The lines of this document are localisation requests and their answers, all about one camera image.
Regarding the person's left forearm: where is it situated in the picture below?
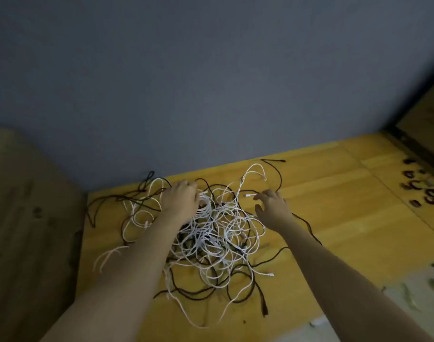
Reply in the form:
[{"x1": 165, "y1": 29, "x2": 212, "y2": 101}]
[{"x1": 42, "y1": 213, "x2": 179, "y2": 342}]

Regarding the plain brown cardboard box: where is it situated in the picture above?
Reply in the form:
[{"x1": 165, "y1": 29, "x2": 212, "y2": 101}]
[{"x1": 0, "y1": 126, "x2": 87, "y2": 342}]

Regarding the person's left hand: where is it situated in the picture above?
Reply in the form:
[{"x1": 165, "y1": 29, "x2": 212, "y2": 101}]
[{"x1": 159, "y1": 180, "x2": 202, "y2": 229}]

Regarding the person's right hand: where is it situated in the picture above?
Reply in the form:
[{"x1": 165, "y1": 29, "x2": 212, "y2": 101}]
[{"x1": 253, "y1": 189, "x2": 298, "y2": 233}]

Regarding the person's right forearm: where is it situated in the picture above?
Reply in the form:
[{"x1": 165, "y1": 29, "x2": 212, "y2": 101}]
[{"x1": 277, "y1": 217, "x2": 434, "y2": 342}]

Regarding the cardboard box with black print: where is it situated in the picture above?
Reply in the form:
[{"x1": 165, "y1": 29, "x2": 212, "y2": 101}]
[{"x1": 395, "y1": 75, "x2": 434, "y2": 166}]

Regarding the tangle of white cables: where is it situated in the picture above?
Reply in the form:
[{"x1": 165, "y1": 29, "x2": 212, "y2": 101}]
[{"x1": 92, "y1": 162, "x2": 276, "y2": 330}]

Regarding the group of black cable ties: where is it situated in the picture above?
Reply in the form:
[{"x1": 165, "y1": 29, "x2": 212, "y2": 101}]
[{"x1": 400, "y1": 156, "x2": 434, "y2": 208}]

